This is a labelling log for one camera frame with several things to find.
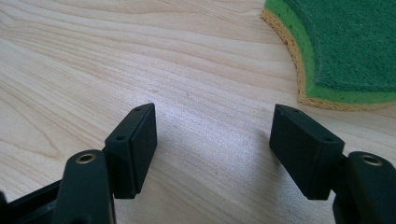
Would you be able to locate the green and yellow scouring sponge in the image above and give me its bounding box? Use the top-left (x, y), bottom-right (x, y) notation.
top-left (261, 0), bottom-right (396, 112)

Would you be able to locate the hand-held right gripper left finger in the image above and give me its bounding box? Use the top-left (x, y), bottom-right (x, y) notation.
top-left (50, 103), bottom-right (158, 224)

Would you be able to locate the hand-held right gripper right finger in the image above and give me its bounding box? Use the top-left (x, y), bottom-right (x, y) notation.
top-left (269, 104), bottom-right (396, 224)

